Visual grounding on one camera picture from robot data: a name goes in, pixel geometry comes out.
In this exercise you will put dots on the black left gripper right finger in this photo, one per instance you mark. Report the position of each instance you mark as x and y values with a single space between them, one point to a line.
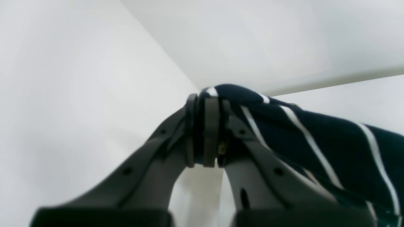
265 191

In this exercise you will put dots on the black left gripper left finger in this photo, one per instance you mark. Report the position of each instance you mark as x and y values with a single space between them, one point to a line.
138 192

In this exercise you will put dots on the navy white striped t-shirt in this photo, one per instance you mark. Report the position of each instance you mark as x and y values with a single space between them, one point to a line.
357 164

